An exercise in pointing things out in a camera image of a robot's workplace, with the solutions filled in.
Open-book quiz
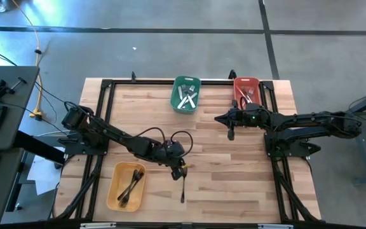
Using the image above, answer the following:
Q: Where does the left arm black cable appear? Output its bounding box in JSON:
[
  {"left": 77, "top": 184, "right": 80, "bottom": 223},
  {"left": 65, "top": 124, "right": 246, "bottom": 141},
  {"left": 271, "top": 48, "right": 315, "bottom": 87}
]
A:
[{"left": 132, "top": 127, "right": 194, "bottom": 158}]

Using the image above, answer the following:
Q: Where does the grey-blue side table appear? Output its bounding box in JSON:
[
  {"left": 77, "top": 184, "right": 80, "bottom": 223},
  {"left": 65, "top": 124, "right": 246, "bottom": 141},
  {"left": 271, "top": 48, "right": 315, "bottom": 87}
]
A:
[{"left": 329, "top": 82, "right": 366, "bottom": 187}]

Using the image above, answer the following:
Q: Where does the black aluminium table frame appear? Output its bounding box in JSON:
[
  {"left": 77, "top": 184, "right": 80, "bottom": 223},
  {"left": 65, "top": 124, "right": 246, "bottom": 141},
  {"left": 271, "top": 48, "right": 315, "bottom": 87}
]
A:
[{"left": 51, "top": 70, "right": 322, "bottom": 223}]

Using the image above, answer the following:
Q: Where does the red-orange plastic bin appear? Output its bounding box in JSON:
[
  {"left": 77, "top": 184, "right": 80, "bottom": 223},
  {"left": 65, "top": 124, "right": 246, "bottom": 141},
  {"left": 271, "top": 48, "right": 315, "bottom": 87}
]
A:
[{"left": 233, "top": 76, "right": 262, "bottom": 111}]

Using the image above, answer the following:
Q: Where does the yellow plastic bin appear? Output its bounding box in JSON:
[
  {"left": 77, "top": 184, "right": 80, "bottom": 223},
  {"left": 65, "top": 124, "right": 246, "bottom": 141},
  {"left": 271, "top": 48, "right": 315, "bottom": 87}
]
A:
[{"left": 105, "top": 161, "right": 147, "bottom": 213}]

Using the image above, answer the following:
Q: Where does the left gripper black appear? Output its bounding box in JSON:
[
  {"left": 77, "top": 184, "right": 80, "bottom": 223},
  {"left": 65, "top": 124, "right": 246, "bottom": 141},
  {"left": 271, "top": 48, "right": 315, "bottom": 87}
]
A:
[{"left": 151, "top": 139, "right": 191, "bottom": 181}]

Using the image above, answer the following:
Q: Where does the green plastic bin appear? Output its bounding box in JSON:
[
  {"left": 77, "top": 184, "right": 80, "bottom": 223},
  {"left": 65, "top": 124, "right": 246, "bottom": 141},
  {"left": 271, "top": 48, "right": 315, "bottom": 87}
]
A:
[{"left": 169, "top": 75, "right": 202, "bottom": 115}]

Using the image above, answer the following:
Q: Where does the black desk crossbar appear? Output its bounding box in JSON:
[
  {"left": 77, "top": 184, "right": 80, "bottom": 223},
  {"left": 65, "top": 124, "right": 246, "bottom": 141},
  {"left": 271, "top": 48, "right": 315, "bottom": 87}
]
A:
[{"left": 13, "top": 130, "right": 66, "bottom": 165}]

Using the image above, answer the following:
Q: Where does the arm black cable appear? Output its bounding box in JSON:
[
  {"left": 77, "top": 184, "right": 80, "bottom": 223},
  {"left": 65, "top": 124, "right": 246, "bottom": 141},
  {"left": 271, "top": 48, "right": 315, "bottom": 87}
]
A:
[
  {"left": 132, "top": 127, "right": 194, "bottom": 158},
  {"left": 239, "top": 95, "right": 252, "bottom": 111}
]

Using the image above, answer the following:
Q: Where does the silver bracket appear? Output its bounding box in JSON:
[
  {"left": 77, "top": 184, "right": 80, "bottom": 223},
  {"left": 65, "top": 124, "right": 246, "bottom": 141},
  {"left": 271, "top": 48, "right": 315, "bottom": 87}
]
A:
[
  {"left": 258, "top": 223, "right": 294, "bottom": 229},
  {"left": 79, "top": 222, "right": 117, "bottom": 229}
]

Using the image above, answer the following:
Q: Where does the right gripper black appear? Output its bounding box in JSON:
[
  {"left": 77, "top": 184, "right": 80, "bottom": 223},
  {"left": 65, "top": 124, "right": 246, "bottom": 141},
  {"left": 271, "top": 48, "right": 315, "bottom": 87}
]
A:
[{"left": 213, "top": 100, "right": 271, "bottom": 141}]

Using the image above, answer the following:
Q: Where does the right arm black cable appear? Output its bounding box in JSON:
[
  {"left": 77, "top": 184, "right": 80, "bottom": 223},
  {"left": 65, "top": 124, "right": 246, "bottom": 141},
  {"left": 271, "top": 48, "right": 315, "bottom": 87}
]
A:
[{"left": 239, "top": 95, "right": 252, "bottom": 111}]

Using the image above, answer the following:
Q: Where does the black clamp tool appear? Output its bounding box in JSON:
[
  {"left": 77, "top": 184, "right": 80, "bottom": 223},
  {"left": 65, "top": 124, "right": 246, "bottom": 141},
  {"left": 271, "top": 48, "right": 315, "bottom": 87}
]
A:
[{"left": 0, "top": 76, "right": 28, "bottom": 99}]

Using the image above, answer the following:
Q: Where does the black fork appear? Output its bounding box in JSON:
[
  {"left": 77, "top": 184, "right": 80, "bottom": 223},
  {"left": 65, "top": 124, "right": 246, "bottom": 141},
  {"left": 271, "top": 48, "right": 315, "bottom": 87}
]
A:
[
  {"left": 180, "top": 167, "right": 189, "bottom": 204},
  {"left": 119, "top": 171, "right": 145, "bottom": 208},
  {"left": 121, "top": 170, "right": 144, "bottom": 206},
  {"left": 118, "top": 169, "right": 139, "bottom": 202}
]

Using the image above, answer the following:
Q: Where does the yellow extension cable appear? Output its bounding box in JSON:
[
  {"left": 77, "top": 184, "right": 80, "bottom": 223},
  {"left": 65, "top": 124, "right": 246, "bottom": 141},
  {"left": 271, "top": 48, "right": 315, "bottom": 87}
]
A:
[{"left": 11, "top": 0, "right": 44, "bottom": 121}]

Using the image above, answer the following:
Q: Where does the white paper sheet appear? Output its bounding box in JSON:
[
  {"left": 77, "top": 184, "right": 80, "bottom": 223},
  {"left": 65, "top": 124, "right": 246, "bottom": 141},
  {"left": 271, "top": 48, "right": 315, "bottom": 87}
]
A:
[{"left": 27, "top": 146, "right": 66, "bottom": 195}]

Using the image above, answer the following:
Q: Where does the grey desk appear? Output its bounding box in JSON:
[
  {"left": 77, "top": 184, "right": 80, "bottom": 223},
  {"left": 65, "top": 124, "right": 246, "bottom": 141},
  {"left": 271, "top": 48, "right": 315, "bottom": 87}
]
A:
[{"left": 0, "top": 66, "right": 40, "bottom": 227}]

